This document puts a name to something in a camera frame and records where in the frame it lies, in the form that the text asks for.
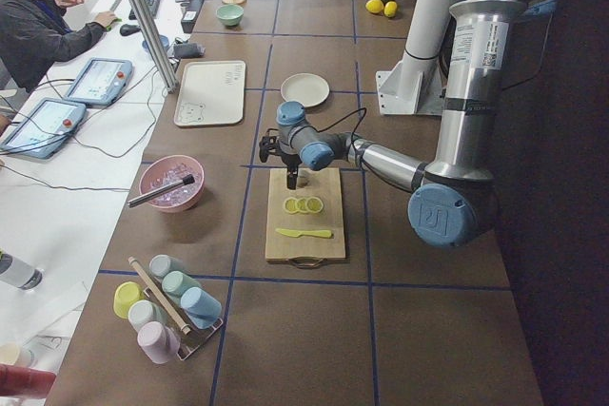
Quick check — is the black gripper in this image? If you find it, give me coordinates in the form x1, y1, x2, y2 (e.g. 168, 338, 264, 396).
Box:
279, 143, 301, 189

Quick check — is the cream round plate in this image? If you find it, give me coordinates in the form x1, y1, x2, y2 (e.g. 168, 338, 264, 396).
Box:
280, 73, 330, 107

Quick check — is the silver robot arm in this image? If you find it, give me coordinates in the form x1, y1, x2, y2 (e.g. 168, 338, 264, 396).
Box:
259, 0, 558, 247

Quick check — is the white bear serving tray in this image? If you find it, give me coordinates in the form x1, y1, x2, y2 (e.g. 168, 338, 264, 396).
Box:
173, 60, 246, 127

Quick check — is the bottom lemon slice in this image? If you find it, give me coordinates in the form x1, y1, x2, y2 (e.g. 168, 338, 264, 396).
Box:
283, 197, 299, 214

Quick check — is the lemon slice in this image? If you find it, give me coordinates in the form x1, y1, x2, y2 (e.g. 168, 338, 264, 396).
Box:
283, 197, 299, 214
304, 196, 324, 214
295, 197, 309, 214

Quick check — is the middle lemon slice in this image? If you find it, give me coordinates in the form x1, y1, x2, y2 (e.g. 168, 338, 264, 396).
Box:
295, 197, 309, 214

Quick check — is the top lemon slice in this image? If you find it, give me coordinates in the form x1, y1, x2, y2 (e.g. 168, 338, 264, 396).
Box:
304, 196, 324, 214

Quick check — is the bamboo cutting board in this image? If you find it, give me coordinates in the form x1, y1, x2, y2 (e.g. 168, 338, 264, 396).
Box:
265, 168, 346, 268

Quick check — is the yellow plastic knife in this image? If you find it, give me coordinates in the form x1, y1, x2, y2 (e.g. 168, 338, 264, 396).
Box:
275, 227, 333, 239

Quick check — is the metal rod black tip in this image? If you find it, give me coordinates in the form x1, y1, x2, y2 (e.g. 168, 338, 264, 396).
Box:
127, 174, 195, 208

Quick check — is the pink bowl with ice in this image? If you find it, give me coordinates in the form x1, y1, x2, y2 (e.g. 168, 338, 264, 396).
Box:
138, 154, 206, 214

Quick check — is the grey cup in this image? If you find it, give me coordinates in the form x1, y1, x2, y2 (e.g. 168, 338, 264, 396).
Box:
148, 254, 187, 280

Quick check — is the green cup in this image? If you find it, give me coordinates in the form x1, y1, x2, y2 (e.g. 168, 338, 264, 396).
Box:
162, 270, 201, 305

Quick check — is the blue cup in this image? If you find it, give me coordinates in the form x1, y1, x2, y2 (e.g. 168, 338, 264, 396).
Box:
180, 287, 222, 329

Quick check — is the grey folded cloth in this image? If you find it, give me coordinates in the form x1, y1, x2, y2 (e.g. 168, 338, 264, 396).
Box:
173, 43, 205, 59

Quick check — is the mint green bowl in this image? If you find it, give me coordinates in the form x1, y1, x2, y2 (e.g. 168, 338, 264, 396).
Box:
215, 4, 245, 27

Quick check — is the blue bowl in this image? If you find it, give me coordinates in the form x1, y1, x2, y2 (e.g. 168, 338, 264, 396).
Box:
142, 35, 169, 55

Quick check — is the upper yellow lemon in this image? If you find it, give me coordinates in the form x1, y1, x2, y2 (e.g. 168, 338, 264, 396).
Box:
365, 0, 384, 14

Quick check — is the yellow lemon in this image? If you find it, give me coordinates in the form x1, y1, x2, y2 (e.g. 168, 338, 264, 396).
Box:
365, 0, 384, 14
383, 1, 399, 18

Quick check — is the acrylic cup rack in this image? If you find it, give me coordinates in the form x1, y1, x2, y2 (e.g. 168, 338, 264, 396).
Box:
144, 287, 225, 361

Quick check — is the lower yellow lemon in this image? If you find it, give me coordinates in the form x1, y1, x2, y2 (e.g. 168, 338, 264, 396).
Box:
383, 1, 399, 18

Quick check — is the black box device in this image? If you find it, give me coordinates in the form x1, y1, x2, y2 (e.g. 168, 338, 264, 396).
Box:
181, 0, 205, 34

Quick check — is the white cup on rack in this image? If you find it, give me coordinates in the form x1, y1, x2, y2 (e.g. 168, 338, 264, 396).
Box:
128, 300, 167, 332

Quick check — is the yellow cup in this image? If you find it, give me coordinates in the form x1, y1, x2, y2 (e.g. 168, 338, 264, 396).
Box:
112, 281, 144, 319

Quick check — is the pink cup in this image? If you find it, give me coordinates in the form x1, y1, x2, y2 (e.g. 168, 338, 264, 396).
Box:
137, 321, 180, 364

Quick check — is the far teach pendant tablet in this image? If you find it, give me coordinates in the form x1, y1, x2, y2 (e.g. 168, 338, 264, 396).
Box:
64, 58, 133, 106

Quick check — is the teach pendant tablet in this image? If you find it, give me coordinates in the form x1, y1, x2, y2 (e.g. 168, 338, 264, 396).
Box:
64, 58, 133, 106
1, 98, 87, 159

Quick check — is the black computer mouse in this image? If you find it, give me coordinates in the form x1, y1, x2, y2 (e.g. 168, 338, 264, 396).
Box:
119, 24, 141, 37

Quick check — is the near teach pendant tablet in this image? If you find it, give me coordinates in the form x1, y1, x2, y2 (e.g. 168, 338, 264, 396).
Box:
1, 98, 87, 159

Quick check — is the clear water bottle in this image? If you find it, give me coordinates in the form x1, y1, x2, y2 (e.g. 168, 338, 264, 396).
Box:
0, 251, 43, 290

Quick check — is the person in dark jacket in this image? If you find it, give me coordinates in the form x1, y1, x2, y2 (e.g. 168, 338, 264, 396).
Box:
1, 0, 118, 92

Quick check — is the paper cup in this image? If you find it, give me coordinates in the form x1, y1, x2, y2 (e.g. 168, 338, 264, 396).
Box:
0, 342, 35, 367

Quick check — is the red cylinder can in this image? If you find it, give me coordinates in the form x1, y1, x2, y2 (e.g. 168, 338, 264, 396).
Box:
1, 364, 56, 399

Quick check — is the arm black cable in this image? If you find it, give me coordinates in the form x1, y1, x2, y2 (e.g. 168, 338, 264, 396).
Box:
258, 106, 368, 164

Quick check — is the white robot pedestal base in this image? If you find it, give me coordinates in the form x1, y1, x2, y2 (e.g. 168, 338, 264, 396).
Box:
376, 0, 450, 115

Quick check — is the wooden rack handle rod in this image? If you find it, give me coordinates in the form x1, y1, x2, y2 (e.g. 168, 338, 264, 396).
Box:
128, 257, 193, 335

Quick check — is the aluminium frame post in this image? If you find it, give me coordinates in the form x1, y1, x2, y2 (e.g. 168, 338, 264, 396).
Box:
129, 0, 179, 93

